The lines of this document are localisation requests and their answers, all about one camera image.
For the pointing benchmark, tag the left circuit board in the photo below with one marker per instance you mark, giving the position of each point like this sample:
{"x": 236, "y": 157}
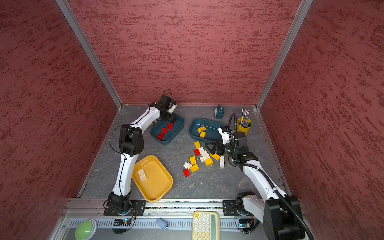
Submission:
{"x": 124, "y": 223}

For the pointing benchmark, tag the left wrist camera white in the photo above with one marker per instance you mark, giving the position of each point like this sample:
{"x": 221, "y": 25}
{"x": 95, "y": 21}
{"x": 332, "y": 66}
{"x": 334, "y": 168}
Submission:
{"x": 172, "y": 107}

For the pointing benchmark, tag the red lego middle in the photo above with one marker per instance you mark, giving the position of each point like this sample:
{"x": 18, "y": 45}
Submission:
{"x": 197, "y": 152}

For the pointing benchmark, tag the red lego top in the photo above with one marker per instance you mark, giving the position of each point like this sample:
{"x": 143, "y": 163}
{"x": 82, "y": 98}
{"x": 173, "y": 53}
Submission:
{"x": 170, "y": 126}

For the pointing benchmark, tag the left teal plastic bin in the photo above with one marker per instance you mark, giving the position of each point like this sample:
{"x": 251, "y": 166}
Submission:
{"x": 178, "y": 125}

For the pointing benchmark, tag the teal plastic bin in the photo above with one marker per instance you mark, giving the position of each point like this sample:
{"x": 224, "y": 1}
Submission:
{"x": 178, "y": 125}
{"x": 205, "y": 131}

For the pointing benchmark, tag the cream green calculator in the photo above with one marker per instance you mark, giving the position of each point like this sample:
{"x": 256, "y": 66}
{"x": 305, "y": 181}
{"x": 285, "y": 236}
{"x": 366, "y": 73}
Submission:
{"x": 206, "y": 226}

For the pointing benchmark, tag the green push button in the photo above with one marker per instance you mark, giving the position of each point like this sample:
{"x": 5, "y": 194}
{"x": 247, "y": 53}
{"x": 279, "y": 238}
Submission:
{"x": 86, "y": 230}

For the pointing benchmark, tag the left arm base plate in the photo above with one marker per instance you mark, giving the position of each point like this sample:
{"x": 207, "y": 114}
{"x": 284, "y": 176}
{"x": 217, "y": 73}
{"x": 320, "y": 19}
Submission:
{"x": 128, "y": 208}

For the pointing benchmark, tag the teal white small bottle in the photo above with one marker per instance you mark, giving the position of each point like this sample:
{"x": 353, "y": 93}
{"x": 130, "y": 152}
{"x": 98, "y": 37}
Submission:
{"x": 219, "y": 112}

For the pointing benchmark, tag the yellow lego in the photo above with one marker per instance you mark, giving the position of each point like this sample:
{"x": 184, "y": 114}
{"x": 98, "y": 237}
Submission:
{"x": 215, "y": 156}
{"x": 193, "y": 161}
{"x": 197, "y": 144}
{"x": 209, "y": 162}
{"x": 202, "y": 134}
{"x": 201, "y": 129}
{"x": 194, "y": 168}

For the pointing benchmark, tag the white lego far right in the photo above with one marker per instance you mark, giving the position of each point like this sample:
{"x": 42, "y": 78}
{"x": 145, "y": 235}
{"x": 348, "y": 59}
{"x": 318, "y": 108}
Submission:
{"x": 222, "y": 161}

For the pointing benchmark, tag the plaid fabric pouch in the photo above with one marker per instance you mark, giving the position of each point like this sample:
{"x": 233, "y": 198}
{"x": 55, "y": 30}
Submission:
{"x": 154, "y": 122}

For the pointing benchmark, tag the white lego small centre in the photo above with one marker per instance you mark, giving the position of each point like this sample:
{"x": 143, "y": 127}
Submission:
{"x": 187, "y": 165}

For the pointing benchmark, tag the yellow pen cup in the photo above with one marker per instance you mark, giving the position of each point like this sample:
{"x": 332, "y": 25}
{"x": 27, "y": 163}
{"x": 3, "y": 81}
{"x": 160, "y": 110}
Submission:
{"x": 242, "y": 129}

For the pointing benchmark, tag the circuit board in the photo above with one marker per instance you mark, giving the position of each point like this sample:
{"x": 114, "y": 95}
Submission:
{"x": 124, "y": 223}
{"x": 245, "y": 223}

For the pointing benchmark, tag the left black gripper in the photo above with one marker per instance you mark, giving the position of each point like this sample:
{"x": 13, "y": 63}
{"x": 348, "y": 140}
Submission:
{"x": 172, "y": 119}

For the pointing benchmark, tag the right teal plastic bin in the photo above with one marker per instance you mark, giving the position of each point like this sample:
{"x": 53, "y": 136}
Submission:
{"x": 205, "y": 131}

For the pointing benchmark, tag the right circuit board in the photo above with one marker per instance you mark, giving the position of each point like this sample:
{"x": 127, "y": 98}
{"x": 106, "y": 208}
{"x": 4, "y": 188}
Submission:
{"x": 245, "y": 223}

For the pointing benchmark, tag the red lego bottom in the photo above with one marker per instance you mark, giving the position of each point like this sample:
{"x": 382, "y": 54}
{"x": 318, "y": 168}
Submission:
{"x": 186, "y": 173}

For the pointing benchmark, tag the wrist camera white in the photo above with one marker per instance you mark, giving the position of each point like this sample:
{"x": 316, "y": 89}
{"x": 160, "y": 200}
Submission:
{"x": 225, "y": 133}
{"x": 172, "y": 107}

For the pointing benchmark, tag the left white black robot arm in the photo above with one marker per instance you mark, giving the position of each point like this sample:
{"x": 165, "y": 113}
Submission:
{"x": 131, "y": 144}

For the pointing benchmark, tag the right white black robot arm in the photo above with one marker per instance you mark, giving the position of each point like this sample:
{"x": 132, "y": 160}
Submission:
{"x": 279, "y": 213}

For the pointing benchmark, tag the red lego long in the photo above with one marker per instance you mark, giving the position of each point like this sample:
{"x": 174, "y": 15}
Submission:
{"x": 160, "y": 136}

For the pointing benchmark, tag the yellow plastic tray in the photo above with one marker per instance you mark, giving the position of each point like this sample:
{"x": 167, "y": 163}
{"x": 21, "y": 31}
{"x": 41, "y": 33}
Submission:
{"x": 159, "y": 180}

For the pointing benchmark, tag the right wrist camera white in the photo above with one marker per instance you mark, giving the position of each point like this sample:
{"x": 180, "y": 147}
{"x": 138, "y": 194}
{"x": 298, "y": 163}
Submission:
{"x": 225, "y": 133}

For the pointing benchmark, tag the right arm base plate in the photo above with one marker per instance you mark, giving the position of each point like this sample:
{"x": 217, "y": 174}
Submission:
{"x": 234, "y": 208}

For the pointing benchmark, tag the yellow lego bottom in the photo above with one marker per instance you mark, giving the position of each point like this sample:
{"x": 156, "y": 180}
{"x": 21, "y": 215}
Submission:
{"x": 194, "y": 168}

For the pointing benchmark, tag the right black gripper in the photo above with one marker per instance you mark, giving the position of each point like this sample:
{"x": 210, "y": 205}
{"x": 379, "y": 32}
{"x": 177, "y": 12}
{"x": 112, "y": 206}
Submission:
{"x": 220, "y": 144}

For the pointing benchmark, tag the small blue grey cylinder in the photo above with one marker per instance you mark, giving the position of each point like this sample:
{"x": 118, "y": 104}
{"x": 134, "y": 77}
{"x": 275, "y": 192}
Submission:
{"x": 162, "y": 223}

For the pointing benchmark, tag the white lego long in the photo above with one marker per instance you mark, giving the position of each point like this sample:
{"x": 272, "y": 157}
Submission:
{"x": 142, "y": 175}

